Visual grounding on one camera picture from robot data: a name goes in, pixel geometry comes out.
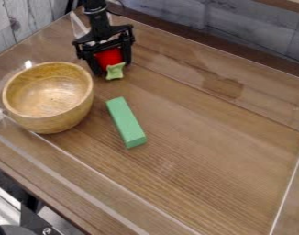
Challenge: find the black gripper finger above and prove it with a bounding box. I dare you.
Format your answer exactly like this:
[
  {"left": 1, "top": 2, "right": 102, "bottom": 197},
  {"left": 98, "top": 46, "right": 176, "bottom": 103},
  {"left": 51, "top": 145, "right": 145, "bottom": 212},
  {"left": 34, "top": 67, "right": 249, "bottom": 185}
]
[
  {"left": 121, "top": 41, "right": 132, "bottom": 65},
  {"left": 85, "top": 52, "right": 101, "bottom": 75}
]

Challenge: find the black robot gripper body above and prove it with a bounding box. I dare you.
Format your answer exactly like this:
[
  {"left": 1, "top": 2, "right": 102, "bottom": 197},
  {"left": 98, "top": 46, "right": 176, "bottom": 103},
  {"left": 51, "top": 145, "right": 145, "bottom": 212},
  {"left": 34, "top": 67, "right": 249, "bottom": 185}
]
[{"left": 71, "top": 12, "right": 134, "bottom": 59}]

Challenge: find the red plush fruit green leaf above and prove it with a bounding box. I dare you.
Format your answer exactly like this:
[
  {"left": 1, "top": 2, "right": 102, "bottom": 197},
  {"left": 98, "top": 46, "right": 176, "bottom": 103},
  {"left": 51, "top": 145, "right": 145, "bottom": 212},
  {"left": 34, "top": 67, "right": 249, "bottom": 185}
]
[{"left": 94, "top": 48, "right": 126, "bottom": 81}]

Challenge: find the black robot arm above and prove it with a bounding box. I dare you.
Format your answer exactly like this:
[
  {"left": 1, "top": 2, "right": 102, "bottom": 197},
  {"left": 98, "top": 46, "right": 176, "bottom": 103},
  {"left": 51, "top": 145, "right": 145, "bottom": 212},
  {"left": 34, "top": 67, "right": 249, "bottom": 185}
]
[{"left": 71, "top": 0, "right": 134, "bottom": 75}]

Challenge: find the wooden bowl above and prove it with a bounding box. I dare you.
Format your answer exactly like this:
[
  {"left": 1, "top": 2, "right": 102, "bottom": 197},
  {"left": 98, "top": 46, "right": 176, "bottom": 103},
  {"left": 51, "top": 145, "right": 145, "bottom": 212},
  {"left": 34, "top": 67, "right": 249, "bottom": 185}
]
[{"left": 1, "top": 62, "right": 93, "bottom": 134}]

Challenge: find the green rectangular block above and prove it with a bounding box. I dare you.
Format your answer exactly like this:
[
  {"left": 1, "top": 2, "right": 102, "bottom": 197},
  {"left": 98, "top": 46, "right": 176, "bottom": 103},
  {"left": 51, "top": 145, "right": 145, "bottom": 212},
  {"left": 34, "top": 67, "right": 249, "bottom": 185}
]
[{"left": 106, "top": 97, "right": 146, "bottom": 149}]

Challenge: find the black metal table frame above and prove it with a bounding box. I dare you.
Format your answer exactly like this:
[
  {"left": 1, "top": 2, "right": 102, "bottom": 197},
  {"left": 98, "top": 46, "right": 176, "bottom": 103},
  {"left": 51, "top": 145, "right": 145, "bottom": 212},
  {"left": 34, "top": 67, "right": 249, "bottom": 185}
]
[{"left": 0, "top": 171, "right": 63, "bottom": 235}]

